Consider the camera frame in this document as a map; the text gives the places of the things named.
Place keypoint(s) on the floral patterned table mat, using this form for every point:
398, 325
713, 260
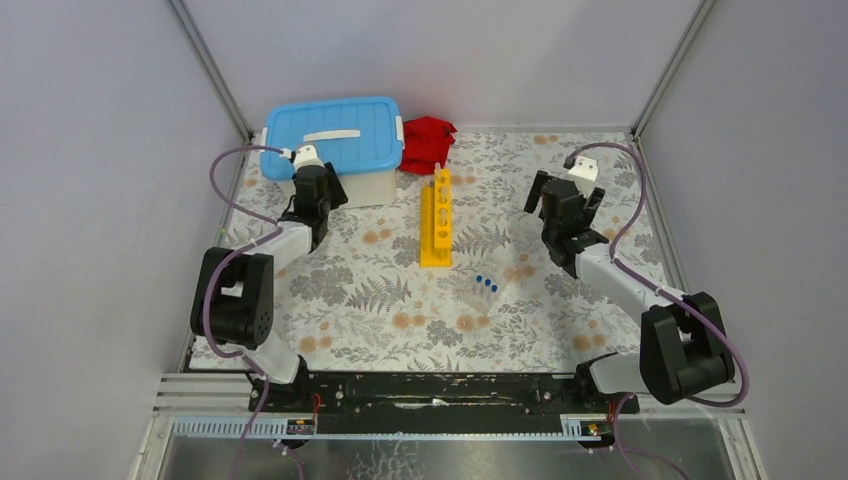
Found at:
362, 302

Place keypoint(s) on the clear plastic tube rack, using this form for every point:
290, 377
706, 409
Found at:
478, 298

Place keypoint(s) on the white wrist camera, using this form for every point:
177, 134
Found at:
303, 156
584, 174

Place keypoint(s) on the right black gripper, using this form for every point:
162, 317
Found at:
591, 205

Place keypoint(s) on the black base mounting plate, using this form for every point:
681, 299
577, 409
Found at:
370, 403

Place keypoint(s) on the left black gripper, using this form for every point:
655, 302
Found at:
337, 196

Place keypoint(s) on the blue plastic bin lid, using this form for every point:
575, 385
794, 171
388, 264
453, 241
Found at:
356, 135

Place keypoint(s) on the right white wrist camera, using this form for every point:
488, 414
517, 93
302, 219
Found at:
584, 174

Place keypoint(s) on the red cloth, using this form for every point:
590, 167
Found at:
427, 141

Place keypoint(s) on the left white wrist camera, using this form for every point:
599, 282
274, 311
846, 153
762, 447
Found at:
303, 156

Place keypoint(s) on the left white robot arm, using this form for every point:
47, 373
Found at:
233, 308

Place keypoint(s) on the yellow test tube rack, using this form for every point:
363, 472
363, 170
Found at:
435, 249

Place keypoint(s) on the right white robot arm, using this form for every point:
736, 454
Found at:
681, 352

